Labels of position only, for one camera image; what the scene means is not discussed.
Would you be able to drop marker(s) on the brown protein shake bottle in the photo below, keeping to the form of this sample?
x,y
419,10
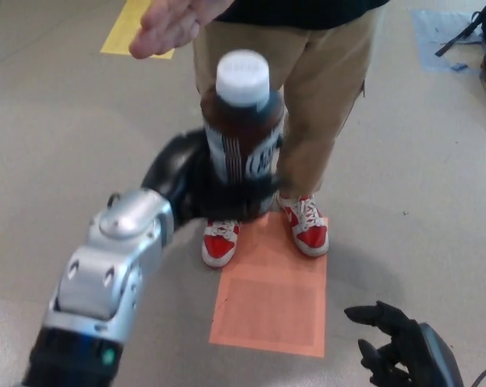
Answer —
x,y
242,125

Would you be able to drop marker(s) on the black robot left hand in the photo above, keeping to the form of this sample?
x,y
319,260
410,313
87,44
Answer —
x,y
178,173

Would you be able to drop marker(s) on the person's right hand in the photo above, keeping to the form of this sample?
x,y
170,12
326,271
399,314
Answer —
x,y
174,28

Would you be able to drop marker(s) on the blue paper sheet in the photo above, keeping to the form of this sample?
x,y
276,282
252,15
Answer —
x,y
432,36

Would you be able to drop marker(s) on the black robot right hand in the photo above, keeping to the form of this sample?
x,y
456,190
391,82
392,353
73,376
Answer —
x,y
424,359

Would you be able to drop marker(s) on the red white sneaker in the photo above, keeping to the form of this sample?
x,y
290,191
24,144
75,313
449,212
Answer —
x,y
311,238
217,248

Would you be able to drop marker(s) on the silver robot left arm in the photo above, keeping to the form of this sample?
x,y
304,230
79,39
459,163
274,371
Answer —
x,y
105,274

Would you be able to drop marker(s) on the yellow paper sheet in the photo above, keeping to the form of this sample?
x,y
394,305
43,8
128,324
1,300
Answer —
x,y
121,36

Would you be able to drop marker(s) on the black shirt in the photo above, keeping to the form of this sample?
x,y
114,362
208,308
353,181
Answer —
x,y
307,12

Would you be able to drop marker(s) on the small blue tape scrap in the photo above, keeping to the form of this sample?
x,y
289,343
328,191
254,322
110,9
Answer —
x,y
459,66

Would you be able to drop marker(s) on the orange paper sheet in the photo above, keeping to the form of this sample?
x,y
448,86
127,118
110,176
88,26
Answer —
x,y
267,314

